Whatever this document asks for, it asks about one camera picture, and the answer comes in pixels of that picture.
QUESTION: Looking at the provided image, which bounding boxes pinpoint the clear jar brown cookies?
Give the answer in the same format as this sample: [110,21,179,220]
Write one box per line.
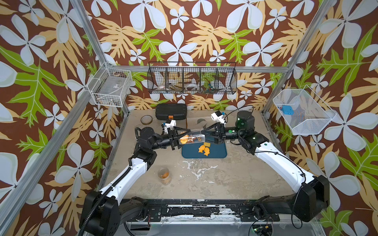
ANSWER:
[179,134,206,145]

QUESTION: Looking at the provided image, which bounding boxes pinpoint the teal plastic tray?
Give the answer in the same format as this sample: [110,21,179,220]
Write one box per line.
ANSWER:
[181,142,227,159]

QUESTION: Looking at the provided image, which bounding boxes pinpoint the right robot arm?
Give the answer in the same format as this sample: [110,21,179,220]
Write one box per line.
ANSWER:
[202,111,330,222]

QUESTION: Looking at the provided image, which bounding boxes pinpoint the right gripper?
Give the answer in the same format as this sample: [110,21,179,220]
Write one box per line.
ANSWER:
[203,124,246,146]

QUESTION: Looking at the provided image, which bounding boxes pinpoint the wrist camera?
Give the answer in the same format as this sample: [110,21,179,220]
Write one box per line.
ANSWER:
[211,111,225,124]
[162,120,176,134]

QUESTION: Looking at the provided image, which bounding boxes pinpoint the white wire basket left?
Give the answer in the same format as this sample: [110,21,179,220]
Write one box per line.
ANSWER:
[87,64,133,108]

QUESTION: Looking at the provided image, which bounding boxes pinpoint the white wire basket right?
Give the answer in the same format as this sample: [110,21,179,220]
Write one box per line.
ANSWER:
[273,86,337,136]

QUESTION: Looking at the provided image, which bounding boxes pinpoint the brown tape roll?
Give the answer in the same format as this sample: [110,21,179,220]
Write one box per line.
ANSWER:
[140,115,153,125]

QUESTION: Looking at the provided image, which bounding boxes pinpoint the blue object in basket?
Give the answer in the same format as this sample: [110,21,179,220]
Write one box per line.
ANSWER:
[281,105,294,116]

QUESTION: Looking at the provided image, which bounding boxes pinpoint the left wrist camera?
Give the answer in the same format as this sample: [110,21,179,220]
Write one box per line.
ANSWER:
[162,120,176,134]

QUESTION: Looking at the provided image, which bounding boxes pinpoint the white wire basket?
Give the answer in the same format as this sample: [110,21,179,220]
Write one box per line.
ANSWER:
[87,64,133,108]
[273,86,337,136]

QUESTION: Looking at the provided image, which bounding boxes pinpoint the black tool case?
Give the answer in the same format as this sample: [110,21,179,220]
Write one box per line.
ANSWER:
[155,103,188,121]

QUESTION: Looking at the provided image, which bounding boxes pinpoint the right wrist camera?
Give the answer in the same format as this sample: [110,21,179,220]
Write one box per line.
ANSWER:
[211,111,225,124]

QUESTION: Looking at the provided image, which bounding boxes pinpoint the black wire basket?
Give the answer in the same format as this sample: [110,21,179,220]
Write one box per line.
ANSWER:
[146,62,238,94]

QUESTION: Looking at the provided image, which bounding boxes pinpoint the clear jar orange cookies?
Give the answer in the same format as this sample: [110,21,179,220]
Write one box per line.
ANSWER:
[157,167,171,185]

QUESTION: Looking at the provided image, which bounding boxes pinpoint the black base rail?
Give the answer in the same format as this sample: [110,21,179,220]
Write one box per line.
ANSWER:
[133,197,280,223]

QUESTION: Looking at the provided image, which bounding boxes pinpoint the orange fish cookie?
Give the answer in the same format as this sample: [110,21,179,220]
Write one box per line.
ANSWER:
[198,145,206,153]
[203,147,210,156]

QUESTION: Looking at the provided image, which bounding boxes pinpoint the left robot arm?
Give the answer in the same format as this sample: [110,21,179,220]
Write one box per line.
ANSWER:
[78,127,191,236]

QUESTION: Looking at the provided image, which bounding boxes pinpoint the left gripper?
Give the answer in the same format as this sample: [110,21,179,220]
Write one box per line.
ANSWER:
[149,127,189,152]

